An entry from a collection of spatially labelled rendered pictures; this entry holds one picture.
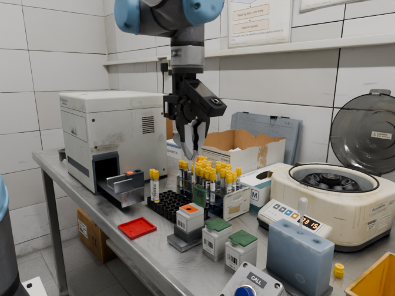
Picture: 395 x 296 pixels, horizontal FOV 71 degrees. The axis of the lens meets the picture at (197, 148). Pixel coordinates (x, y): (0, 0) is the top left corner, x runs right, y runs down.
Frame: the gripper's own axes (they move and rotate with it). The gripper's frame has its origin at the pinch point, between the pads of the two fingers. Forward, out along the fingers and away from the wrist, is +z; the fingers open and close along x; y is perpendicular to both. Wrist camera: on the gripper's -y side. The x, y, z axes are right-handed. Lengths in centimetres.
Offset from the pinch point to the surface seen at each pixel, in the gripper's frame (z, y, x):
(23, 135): 20, 164, 9
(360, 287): 8.9, -39.2, 4.7
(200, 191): 6.5, -5.7, 2.9
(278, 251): 11.7, -25.5, 2.4
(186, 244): 16.1, -8.0, 9.0
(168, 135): 12, 68, -41
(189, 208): 10.1, -5.2, 5.7
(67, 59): -30, 163, -24
